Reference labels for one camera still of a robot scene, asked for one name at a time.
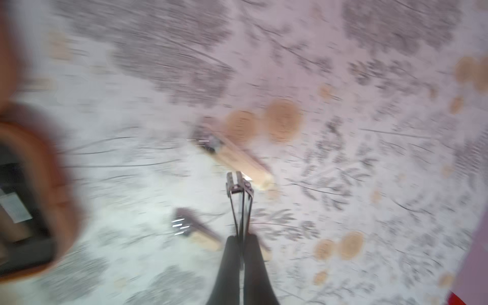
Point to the small silver nail tool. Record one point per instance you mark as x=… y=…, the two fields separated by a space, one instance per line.
x=185 y=224

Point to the cream nail clipper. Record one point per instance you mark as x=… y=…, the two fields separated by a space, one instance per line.
x=207 y=136

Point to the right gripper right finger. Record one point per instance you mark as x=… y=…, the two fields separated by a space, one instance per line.
x=257 y=286

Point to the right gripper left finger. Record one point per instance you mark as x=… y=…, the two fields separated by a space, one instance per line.
x=226 y=289

